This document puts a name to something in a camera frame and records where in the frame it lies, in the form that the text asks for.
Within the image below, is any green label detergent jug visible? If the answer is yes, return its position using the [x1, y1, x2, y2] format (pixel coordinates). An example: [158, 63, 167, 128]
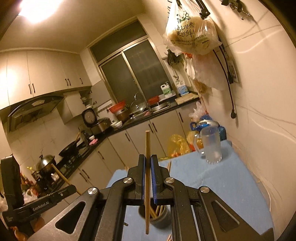
[161, 81, 172, 96]

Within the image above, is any frosted glass mug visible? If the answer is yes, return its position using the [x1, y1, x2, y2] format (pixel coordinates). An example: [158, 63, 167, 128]
[193, 126, 222, 164]

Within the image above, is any steel pot with lid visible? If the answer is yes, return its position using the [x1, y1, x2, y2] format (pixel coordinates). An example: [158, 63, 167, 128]
[36, 155, 56, 176]

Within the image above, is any glass pot lid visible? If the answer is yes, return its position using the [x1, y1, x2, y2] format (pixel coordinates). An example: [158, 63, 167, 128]
[130, 100, 147, 114]

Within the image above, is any blue towel table mat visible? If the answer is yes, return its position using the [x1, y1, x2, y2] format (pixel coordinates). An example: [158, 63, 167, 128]
[105, 138, 275, 241]

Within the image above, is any pink cloth on counter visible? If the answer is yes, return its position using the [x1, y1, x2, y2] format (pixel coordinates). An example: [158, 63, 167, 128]
[89, 138, 98, 146]

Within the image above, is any black power cable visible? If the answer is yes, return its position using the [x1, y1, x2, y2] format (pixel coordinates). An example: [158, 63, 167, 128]
[212, 44, 238, 119]

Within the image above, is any rice cooker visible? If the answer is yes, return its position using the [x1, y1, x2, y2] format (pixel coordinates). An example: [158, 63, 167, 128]
[82, 108, 111, 135]

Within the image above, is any wooden cutting board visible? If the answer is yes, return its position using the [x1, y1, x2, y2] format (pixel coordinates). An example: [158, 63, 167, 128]
[175, 93, 199, 105]

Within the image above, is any range hood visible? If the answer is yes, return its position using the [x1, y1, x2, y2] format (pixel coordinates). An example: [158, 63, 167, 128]
[1, 91, 64, 133]

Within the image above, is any yellow plastic bag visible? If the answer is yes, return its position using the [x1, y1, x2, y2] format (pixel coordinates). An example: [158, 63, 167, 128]
[167, 134, 191, 158]

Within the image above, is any hanging bag of flatbread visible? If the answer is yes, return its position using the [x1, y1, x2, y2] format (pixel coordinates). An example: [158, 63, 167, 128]
[164, 1, 222, 56]

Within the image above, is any wooden chopstick in cup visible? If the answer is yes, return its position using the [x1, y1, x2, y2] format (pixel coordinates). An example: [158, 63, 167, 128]
[149, 206, 157, 218]
[159, 205, 164, 216]
[166, 161, 171, 180]
[156, 206, 160, 216]

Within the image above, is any white plastic bag on counter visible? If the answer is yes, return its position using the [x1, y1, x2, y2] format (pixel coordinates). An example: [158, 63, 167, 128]
[23, 189, 38, 204]

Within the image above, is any black wok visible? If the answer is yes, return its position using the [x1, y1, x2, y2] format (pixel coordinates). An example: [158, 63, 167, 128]
[59, 132, 80, 158]

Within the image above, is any person's left hand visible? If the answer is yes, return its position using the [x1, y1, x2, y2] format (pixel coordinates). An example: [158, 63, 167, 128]
[9, 217, 45, 240]

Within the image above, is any red basin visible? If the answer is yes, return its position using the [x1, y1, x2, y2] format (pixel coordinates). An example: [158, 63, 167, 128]
[108, 101, 125, 114]

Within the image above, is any black utensil holder cup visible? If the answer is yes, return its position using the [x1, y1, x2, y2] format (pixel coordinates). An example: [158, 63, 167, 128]
[150, 204, 171, 230]

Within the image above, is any blue label detergent bottle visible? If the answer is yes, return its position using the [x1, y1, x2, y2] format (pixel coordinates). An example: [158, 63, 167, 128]
[177, 81, 189, 96]

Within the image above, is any blue plastic bag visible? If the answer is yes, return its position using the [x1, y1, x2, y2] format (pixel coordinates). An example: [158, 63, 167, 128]
[190, 114, 227, 141]

